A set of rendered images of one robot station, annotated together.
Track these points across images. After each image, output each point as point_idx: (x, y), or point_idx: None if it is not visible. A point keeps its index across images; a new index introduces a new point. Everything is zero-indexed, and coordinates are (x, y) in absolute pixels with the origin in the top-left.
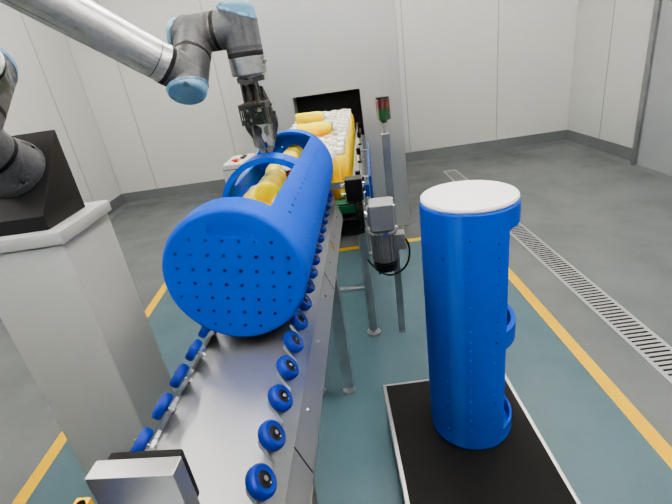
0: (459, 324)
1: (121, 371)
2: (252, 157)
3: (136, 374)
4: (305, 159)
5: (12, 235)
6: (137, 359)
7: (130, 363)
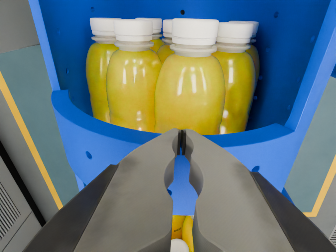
0: (333, 77)
1: (6, 48)
2: (123, 157)
3: (12, 26)
4: (325, 79)
5: None
6: (0, 14)
7: (1, 29)
